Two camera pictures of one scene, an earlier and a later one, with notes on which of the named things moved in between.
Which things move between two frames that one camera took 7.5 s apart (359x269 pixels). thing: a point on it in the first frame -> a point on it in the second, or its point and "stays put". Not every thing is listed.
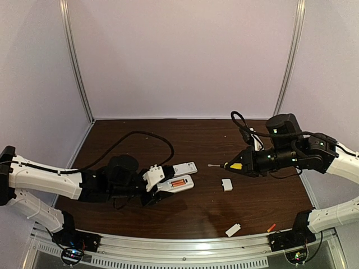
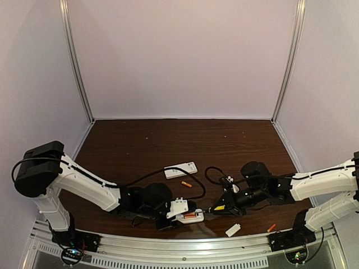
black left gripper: (146, 194) -> (163, 222)
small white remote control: (176, 184) -> (197, 216)
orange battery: (177, 181) -> (189, 216)
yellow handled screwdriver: (230, 165) -> (220, 207)
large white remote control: (184, 168) stays put
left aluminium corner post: (65, 11) stays put
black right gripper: (249, 161) -> (231, 202)
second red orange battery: (271, 228) stays put
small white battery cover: (234, 228) stays put
